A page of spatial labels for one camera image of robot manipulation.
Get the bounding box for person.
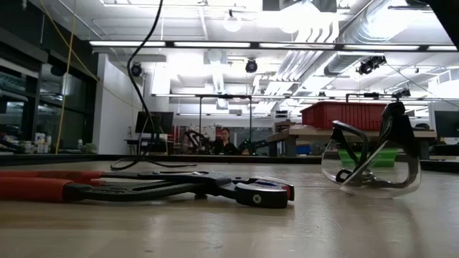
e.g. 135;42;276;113
210;127;242;156

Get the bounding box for black computer monitor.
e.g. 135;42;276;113
433;110;459;139
134;110;175;135

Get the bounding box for wooden workbench on wheels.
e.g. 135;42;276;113
267;121;437;158

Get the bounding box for overhead LED light bar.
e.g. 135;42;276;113
88;39;459;52

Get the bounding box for large red ribbed bin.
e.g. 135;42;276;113
300;100;389;132

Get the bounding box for black ceiling track light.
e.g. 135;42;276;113
356;55;387;75

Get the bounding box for green plastic bin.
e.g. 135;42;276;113
336;147;399;168

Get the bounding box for clear safety glasses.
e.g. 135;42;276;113
320;101;423;200

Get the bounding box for cluttered side table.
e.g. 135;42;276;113
0;131;98;156

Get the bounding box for background black metal frame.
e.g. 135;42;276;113
195;93;254;156

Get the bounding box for black aluminium table frame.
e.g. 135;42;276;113
0;153;459;172

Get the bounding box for yellow cable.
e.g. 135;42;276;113
38;0;144;156

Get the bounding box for red-handled pliers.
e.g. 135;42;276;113
0;169;296;210

